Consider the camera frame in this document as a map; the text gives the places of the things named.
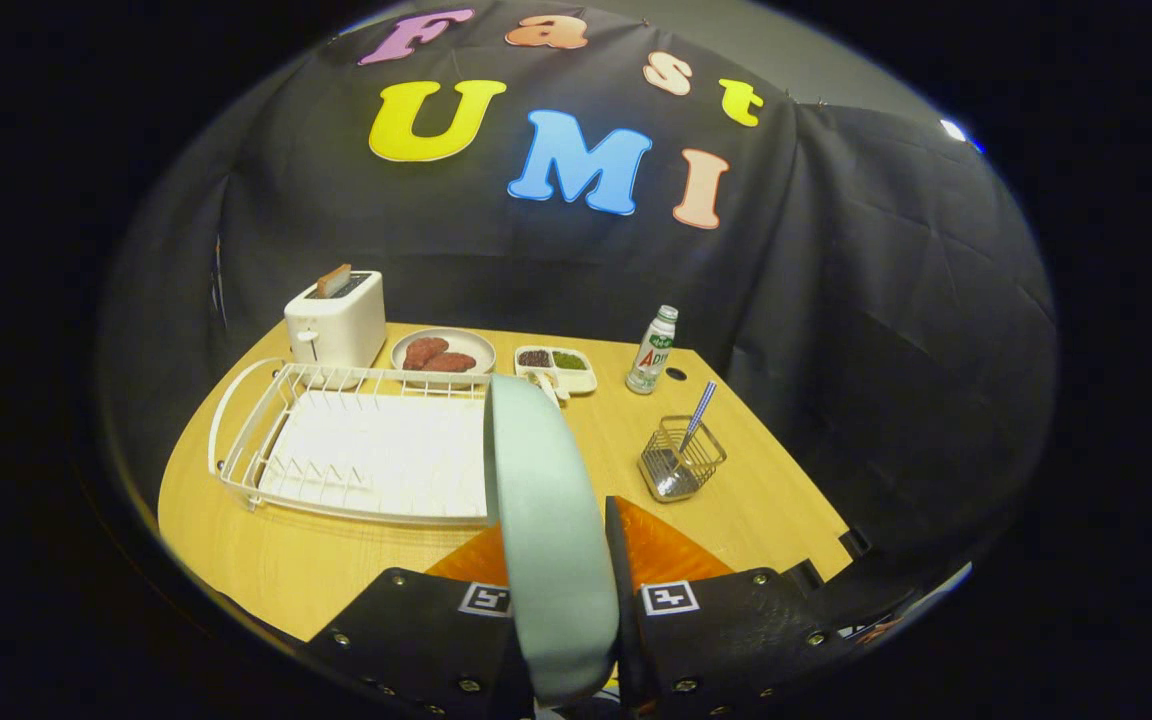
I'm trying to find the round beige plate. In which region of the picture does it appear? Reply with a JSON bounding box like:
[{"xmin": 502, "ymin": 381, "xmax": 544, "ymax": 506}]
[{"xmin": 391, "ymin": 327, "xmax": 497, "ymax": 389}]

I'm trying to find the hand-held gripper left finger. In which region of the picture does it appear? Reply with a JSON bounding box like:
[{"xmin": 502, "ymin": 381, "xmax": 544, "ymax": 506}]
[{"xmin": 301, "ymin": 527, "xmax": 537, "ymax": 720}]

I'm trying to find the blue checkered handle spoon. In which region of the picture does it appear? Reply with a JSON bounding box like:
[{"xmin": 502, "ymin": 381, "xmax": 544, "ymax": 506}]
[{"xmin": 671, "ymin": 380, "xmax": 718, "ymax": 473}]

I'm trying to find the metal wire basket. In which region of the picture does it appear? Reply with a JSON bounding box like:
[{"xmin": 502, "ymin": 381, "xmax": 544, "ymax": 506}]
[{"xmin": 637, "ymin": 415, "xmax": 728, "ymax": 503}]

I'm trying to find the white green label bottle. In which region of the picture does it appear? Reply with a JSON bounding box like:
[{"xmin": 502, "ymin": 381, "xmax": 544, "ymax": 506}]
[{"xmin": 625, "ymin": 305, "xmax": 680, "ymax": 395}]

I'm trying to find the white divided tray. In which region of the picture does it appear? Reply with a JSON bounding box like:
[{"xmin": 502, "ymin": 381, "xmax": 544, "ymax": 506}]
[{"xmin": 514, "ymin": 345, "xmax": 598, "ymax": 401}]

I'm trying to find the black backdrop cloth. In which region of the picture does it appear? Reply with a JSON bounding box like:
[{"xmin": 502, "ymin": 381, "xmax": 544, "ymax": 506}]
[{"xmin": 96, "ymin": 0, "xmax": 1059, "ymax": 601}]

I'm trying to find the pale green plate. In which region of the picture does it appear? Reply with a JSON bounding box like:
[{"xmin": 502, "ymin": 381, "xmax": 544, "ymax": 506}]
[{"xmin": 483, "ymin": 374, "xmax": 621, "ymax": 706}]

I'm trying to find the white toaster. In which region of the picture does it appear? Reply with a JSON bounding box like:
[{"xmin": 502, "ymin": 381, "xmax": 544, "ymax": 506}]
[{"xmin": 283, "ymin": 270, "xmax": 388, "ymax": 391}]

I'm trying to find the white wire dish rack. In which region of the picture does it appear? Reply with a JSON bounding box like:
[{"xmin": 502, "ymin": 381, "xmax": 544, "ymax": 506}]
[{"xmin": 208, "ymin": 358, "xmax": 497, "ymax": 528}]

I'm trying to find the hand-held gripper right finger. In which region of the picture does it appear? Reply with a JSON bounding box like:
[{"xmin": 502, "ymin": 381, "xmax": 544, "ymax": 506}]
[{"xmin": 604, "ymin": 495, "xmax": 872, "ymax": 720}]

